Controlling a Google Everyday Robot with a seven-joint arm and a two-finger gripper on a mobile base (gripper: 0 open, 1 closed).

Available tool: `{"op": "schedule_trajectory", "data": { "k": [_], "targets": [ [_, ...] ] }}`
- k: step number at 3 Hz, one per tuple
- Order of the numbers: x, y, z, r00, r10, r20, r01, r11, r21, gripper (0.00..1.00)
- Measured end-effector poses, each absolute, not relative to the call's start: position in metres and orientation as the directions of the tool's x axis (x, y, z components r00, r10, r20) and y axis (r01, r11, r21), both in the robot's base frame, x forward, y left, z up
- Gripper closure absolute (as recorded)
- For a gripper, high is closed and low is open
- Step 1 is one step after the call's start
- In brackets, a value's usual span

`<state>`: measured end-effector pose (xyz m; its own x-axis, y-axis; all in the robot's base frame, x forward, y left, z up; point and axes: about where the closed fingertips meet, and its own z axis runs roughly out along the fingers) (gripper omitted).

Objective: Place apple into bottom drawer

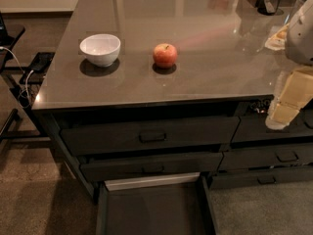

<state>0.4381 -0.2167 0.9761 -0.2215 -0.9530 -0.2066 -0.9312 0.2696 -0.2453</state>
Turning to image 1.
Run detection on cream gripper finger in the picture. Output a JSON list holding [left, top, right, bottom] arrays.
[[268, 66, 313, 125]]

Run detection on red apple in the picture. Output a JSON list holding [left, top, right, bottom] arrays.
[[153, 43, 177, 69]]

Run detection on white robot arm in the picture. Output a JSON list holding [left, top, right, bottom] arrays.
[[265, 0, 313, 130]]

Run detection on top right drawer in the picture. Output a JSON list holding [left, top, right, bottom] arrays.
[[232, 110, 313, 143]]

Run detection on middle right drawer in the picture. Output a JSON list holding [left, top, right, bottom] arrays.
[[219, 143, 313, 171]]

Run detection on bottom right drawer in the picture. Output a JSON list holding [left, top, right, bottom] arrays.
[[207, 165, 313, 189]]

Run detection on middle left drawer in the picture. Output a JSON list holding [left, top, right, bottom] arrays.
[[80, 152, 223, 182]]

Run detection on open bottom left drawer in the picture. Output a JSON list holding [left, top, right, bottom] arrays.
[[96, 172, 219, 235]]

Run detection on top left drawer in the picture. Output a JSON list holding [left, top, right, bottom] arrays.
[[60, 117, 240, 156]]

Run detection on white ceramic bowl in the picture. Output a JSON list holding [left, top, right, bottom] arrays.
[[79, 34, 121, 67]]

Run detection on black phone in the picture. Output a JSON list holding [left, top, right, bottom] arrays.
[[29, 52, 55, 72]]

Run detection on black side stand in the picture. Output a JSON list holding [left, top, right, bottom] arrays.
[[0, 13, 50, 141]]

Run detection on white charging cable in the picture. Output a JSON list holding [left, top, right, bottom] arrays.
[[0, 46, 35, 110]]

